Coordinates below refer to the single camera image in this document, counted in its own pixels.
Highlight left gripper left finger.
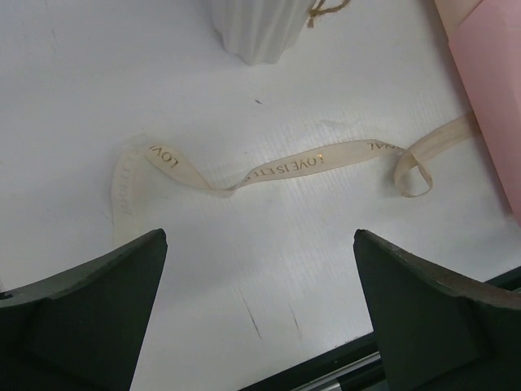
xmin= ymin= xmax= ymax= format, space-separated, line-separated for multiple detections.
xmin=1 ymin=229 xmax=167 ymax=390

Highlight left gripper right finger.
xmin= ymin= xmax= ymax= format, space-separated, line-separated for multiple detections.
xmin=353 ymin=230 xmax=520 ymax=390

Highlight white ribbed ceramic vase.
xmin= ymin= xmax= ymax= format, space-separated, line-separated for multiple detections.
xmin=208 ymin=0 xmax=354 ymax=67

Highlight cream printed ribbon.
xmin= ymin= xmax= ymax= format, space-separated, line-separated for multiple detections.
xmin=111 ymin=112 xmax=479 ymax=248

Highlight pink wrapping paper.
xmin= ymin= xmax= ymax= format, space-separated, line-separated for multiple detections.
xmin=435 ymin=0 xmax=520 ymax=221

